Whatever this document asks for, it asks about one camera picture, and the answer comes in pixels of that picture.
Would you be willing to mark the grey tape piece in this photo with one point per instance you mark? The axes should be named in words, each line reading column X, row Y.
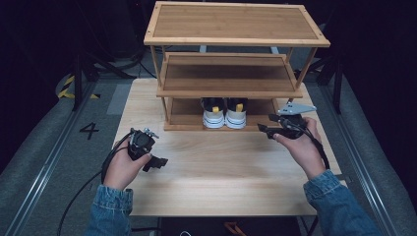
column 344, row 178

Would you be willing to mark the wooden three-tier shoe rack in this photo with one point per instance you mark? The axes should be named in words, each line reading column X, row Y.
column 229, row 23

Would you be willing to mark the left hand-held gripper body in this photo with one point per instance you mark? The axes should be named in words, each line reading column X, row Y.
column 142, row 144

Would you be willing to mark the navy beige sneaker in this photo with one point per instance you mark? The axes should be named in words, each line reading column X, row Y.
column 236, row 117
column 213, row 116

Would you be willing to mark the person's right hand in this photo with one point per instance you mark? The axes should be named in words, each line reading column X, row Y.
column 305, row 150

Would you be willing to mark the black metal stand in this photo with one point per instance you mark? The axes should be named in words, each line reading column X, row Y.
column 78, row 82
column 337, row 85

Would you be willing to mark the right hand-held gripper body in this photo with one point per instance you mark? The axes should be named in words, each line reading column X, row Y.
column 293, row 128

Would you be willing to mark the person's left hand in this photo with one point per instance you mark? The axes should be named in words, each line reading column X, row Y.
column 121, row 172

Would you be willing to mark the black box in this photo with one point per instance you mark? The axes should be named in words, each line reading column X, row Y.
column 196, row 226

